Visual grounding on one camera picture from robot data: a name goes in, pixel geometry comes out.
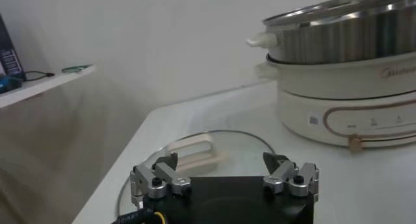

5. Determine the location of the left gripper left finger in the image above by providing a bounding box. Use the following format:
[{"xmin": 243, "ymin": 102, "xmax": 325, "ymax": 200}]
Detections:
[{"xmin": 129, "ymin": 152, "xmax": 192, "ymax": 210}]

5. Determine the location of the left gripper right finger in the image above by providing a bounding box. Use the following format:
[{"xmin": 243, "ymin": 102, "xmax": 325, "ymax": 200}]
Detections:
[{"xmin": 262, "ymin": 152, "xmax": 320, "ymax": 199}]

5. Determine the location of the glass lid with cream handle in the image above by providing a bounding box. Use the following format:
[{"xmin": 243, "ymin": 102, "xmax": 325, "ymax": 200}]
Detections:
[{"xmin": 116, "ymin": 129, "xmax": 277, "ymax": 218}]

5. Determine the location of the stainless steel steamer basket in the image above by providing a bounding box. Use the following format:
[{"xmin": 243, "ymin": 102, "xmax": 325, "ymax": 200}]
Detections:
[{"xmin": 245, "ymin": 0, "xmax": 416, "ymax": 66}]

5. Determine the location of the white electric cooker pot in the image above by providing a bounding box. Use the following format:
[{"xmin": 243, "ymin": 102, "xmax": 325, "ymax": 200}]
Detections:
[{"xmin": 254, "ymin": 51, "xmax": 416, "ymax": 154}]

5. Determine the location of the white side table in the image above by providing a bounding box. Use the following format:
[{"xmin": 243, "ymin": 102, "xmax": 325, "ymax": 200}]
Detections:
[{"xmin": 0, "ymin": 65, "xmax": 97, "ymax": 110}]

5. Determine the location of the blue computer mouse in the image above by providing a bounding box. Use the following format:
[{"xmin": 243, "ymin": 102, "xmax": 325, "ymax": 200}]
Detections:
[{"xmin": 0, "ymin": 75, "xmax": 24, "ymax": 95}]

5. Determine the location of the laptop screen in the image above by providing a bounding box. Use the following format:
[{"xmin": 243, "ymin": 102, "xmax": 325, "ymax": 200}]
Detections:
[{"xmin": 0, "ymin": 13, "xmax": 27, "ymax": 81}]

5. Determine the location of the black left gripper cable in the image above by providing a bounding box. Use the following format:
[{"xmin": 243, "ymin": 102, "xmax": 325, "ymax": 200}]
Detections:
[{"xmin": 112, "ymin": 208, "xmax": 167, "ymax": 224}]

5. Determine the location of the green handled scraper tool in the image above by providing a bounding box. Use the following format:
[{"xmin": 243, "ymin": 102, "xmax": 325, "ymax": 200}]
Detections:
[{"xmin": 60, "ymin": 64, "xmax": 94, "ymax": 74}]

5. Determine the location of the black laptop cable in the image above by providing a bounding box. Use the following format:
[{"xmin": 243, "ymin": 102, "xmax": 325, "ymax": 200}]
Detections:
[{"xmin": 22, "ymin": 69, "xmax": 56, "ymax": 82}]

